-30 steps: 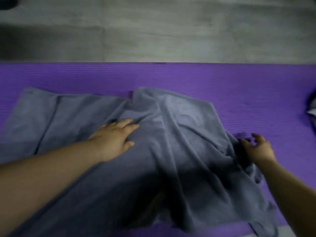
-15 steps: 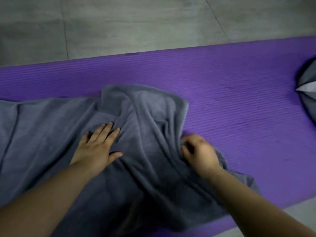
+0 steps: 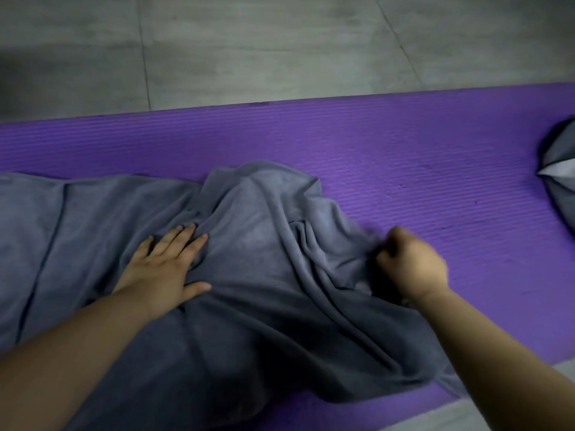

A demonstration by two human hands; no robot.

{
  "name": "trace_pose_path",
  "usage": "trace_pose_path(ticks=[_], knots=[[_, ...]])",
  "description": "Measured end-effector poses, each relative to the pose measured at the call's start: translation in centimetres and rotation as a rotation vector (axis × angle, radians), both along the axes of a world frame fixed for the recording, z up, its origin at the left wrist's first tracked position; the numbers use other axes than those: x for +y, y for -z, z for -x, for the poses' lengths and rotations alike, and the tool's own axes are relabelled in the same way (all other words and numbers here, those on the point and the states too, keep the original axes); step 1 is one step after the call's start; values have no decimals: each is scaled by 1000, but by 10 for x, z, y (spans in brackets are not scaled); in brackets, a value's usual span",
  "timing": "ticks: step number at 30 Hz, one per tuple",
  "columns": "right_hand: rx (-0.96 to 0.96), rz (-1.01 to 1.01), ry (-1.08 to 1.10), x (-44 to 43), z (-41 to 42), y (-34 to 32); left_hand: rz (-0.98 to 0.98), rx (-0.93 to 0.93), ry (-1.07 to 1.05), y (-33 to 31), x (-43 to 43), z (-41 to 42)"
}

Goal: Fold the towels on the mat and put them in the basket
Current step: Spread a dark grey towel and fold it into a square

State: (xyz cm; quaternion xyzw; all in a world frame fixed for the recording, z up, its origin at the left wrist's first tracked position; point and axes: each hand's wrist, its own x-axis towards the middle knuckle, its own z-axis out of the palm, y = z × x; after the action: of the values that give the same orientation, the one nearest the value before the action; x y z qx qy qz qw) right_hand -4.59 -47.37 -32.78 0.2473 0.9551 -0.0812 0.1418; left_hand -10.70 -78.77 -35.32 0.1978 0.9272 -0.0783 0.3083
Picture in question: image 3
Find person's right hand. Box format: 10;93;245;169
376;226;451;306

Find person's left hand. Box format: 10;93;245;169
112;223;212;319

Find dark grey tagged towel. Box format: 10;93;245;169
0;160;468;431

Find whitish grey towel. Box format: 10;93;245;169
538;159;575;193

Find person's left forearm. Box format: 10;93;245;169
0;291;180;431

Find person's right forearm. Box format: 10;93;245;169
415;287;575;431

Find purple yoga mat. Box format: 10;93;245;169
0;81;575;431

